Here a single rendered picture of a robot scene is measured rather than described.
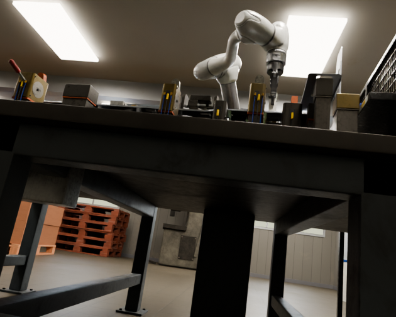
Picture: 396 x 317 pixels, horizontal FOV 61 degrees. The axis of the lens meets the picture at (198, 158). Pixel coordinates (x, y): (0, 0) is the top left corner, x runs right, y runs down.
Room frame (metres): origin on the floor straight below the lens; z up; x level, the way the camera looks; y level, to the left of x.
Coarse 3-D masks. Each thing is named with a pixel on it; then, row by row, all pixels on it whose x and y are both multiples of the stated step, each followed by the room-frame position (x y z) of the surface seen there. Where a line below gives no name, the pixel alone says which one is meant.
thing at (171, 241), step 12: (192, 216) 7.12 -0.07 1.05; (168, 228) 7.10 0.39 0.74; (180, 228) 7.03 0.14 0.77; (192, 228) 7.12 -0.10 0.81; (168, 240) 7.09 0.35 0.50; (180, 240) 7.09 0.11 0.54; (192, 240) 7.11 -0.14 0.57; (168, 252) 7.09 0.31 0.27; (180, 252) 7.10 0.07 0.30; (192, 252) 7.11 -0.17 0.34; (168, 264) 7.09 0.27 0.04; (180, 264) 7.11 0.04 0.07; (192, 264) 7.13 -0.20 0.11
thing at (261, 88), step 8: (256, 88) 1.12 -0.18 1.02; (264, 88) 1.12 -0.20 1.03; (256, 96) 1.12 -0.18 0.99; (264, 96) 1.12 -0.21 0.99; (248, 104) 1.13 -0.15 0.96; (256, 104) 1.12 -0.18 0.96; (264, 104) 1.13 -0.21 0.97; (248, 112) 1.13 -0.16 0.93; (256, 112) 1.11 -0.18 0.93; (248, 120) 1.13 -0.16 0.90; (256, 120) 1.11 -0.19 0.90
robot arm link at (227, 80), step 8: (216, 56) 1.79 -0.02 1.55; (240, 64) 1.87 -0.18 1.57; (224, 72) 1.83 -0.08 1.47; (232, 72) 1.84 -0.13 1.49; (224, 80) 1.87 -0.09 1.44; (232, 80) 1.87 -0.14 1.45; (224, 88) 1.92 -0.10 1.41; (232, 88) 1.91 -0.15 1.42; (224, 96) 1.95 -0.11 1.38; (232, 96) 1.94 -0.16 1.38; (232, 104) 1.97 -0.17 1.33
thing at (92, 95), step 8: (72, 88) 1.33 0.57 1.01; (80, 88) 1.32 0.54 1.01; (88, 88) 1.31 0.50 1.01; (64, 96) 1.34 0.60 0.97; (72, 96) 1.33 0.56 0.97; (80, 96) 1.32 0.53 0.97; (88, 96) 1.31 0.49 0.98; (96, 96) 1.37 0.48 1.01; (64, 104) 1.34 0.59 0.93; (72, 104) 1.33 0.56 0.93; (80, 104) 1.32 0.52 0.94; (88, 104) 1.33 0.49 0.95
